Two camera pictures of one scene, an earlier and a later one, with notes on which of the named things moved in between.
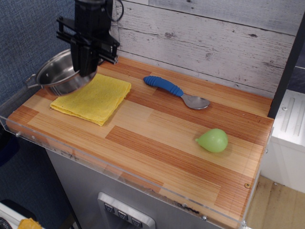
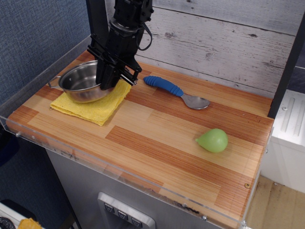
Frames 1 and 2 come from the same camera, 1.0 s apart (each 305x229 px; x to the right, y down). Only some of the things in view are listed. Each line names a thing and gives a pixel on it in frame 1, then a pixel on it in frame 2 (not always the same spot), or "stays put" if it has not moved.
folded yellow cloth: [96, 102] stays put
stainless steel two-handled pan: [57, 76] to [78, 81]
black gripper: [93, 19] to [120, 49]
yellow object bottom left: [29, 223] stays put
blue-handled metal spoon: [191, 101] stays put
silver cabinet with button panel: [99, 200] stays put
